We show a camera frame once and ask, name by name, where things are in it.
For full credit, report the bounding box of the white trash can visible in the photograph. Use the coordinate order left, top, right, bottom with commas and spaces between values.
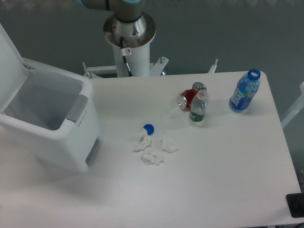
0, 59, 102, 173

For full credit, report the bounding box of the white trash can lid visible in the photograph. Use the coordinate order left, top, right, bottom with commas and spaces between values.
0, 27, 29, 111

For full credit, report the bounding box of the blue bottle cap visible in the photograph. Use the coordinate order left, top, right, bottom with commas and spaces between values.
143, 123, 154, 135

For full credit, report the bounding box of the crushed red soda can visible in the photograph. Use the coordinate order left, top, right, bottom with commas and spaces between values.
177, 82, 207, 111

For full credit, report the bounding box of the crumpled white tissue left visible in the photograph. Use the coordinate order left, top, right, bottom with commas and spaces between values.
133, 128, 151, 152

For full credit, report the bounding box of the crumpled white tissue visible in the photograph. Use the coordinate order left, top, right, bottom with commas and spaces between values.
160, 135, 179, 153
141, 148, 164, 166
133, 128, 151, 152

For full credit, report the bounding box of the crumpled white tissue right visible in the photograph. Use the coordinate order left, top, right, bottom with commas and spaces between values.
160, 135, 179, 153

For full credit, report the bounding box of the crumpled white tissue bottom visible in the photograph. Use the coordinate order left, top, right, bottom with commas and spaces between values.
141, 148, 164, 166

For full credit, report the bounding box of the clear green-label bottle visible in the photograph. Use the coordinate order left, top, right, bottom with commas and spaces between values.
190, 89, 208, 122

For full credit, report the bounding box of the blue drink bottle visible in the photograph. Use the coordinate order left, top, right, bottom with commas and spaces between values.
229, 68, 261, 113

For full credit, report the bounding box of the black device at edge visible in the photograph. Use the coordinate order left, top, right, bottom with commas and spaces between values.
286, 193, 304, 218

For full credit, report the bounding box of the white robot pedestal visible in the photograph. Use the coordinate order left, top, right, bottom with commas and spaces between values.
83, 43, 169, 78

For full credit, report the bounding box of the black cable on pedestal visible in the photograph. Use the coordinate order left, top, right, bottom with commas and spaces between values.
119, 36, 135, 78

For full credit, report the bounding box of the white table bracket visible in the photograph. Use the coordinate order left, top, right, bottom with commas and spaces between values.
208, 58, 218, 74

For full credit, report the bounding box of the white frame at right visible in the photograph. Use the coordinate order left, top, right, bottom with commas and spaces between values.
281, 82, 304, 129

